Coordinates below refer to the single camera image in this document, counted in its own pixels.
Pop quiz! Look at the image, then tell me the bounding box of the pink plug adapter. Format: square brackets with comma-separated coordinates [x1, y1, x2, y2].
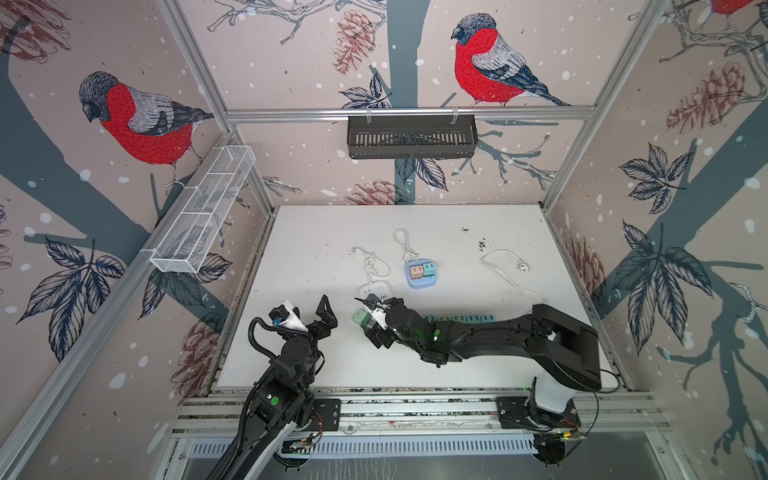
[409, 264, 423, 280]

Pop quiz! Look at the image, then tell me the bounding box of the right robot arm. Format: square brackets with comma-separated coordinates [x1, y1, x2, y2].
[352, 294, 602, 430]

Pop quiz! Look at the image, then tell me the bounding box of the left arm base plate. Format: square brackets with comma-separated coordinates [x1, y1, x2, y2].
[299, 398, 341, 433]

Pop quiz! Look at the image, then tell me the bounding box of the green plug adapter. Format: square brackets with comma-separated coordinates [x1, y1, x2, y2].
[352, 308, 375, 330]

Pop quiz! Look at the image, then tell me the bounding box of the blue square power socket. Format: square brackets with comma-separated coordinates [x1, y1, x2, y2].
[405, 259, 437, 290]

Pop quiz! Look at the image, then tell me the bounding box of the dark teal plug adapter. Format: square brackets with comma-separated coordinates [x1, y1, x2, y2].
[421, 262, 436, 278]

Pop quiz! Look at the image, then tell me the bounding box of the black wall basket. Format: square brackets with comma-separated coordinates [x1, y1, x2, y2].
[347, 115, 478, 160]

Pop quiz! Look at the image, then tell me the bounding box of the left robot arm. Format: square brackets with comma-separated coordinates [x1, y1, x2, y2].
[208, 295, 338, 479]

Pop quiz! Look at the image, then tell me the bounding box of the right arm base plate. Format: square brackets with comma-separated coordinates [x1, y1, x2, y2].
[495, 396, 581, 433]

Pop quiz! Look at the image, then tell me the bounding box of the white square power socket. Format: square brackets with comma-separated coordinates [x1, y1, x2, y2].
[359, 280, 392, 301]

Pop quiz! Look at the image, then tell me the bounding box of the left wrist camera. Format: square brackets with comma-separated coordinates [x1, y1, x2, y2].
[269, 301, 300, 330]

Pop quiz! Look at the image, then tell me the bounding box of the long white power strip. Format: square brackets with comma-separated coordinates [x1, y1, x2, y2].
[424, 313, 496, 325]

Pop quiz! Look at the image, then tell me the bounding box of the white wire mesh shelf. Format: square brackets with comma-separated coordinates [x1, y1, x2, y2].
[150, 145, 255, 274]

